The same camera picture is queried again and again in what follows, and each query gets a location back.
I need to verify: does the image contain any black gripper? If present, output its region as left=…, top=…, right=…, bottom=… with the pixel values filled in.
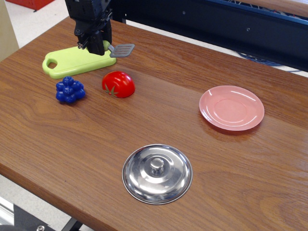
left=65, top=0, right=112, bottom=56

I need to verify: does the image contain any green handled grey toy spatula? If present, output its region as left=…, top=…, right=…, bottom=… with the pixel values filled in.
left=103, top=40, right=135, bottom=58

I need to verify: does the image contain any light green cutting board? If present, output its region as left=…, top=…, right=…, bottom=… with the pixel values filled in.
left=42, top=47, right=116, bottom=79

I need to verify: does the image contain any red toy tomato half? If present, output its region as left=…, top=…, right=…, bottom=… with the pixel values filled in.
left=102, top=71, right=135, bottom=98

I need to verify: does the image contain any blue toy grape bunch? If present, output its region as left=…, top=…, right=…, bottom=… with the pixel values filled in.
left=56, top=76, right=86, bottom=103

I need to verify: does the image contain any red box on floor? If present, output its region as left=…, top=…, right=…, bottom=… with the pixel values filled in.
left=7, top=0, right=53, bottom=11

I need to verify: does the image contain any shiny metal pot lid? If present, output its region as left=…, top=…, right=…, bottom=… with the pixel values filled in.
left=122, top=144, right=193, bottom=205

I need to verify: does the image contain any pink plastic plate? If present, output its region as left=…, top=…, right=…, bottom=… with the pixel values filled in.
left=199, top=85, right=265, bottom=131

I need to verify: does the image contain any black metal frame rail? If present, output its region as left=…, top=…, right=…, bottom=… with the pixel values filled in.
left=111, top=0, right=308, bottom=71

